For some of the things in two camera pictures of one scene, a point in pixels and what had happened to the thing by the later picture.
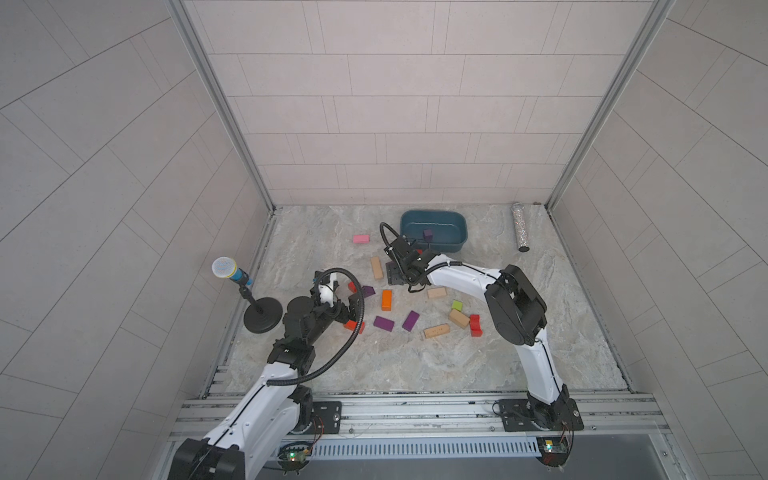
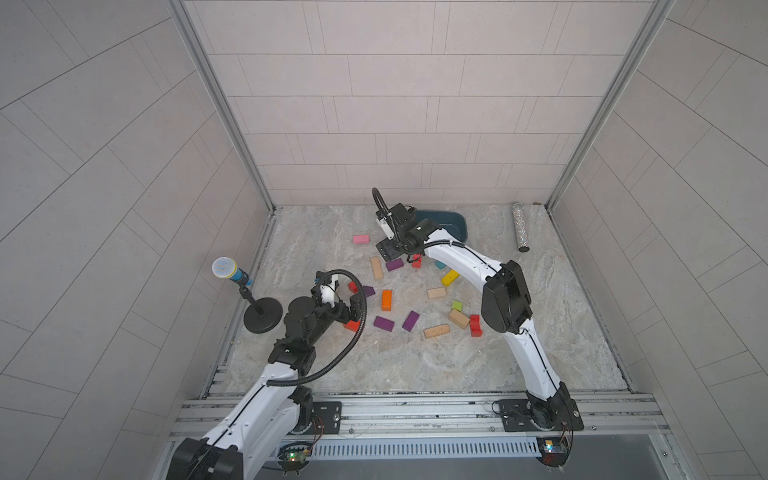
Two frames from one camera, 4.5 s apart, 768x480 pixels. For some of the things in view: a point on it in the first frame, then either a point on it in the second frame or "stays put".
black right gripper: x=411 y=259 to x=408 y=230
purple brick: x=410 y=320 stays put
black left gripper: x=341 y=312 stays put
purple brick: x=383 y=323 stays put
